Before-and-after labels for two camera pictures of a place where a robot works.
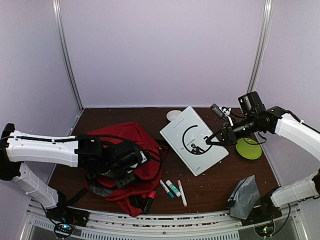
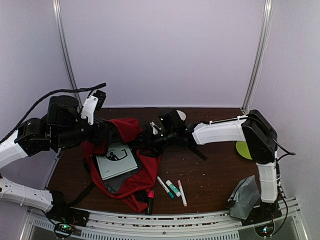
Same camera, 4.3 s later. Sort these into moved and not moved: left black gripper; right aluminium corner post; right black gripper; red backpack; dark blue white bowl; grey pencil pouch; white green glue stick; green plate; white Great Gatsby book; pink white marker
Moved: left black gripper; white Great Gatsby book; red backpack; dark blue white bowl; right black gripper
Not moved: right aluminium corner post; grey pencil pouch; white green glue stick; green plate; pink white marker
